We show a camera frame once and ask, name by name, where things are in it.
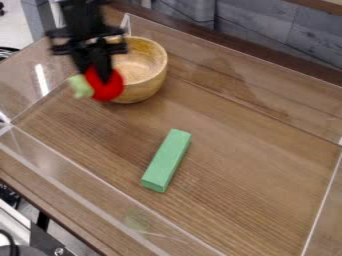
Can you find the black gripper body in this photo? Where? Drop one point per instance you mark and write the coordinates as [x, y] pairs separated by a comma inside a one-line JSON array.
[[84, 25]]

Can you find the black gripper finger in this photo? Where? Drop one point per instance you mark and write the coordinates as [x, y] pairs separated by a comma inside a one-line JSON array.
[[82, 61], [100, 56]]

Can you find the red plush strawberry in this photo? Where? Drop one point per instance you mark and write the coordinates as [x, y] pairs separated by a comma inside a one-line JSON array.
[[104, 83]]

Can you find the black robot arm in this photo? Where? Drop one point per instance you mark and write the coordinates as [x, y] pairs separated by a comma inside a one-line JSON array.
[[87, 4]]

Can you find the wooden bowl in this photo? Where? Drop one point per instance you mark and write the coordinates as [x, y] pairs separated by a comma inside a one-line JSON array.
[[143, 69]]

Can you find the green rectangular block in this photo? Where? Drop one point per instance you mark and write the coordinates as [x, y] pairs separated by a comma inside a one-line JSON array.
[[166, 160]]

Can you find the clear acrylic tray enclosure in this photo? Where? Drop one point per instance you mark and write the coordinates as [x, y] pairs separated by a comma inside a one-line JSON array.
[[222, 166]]

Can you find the black metal bracket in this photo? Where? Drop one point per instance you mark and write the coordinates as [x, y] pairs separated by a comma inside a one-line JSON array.
[[46, 243]]

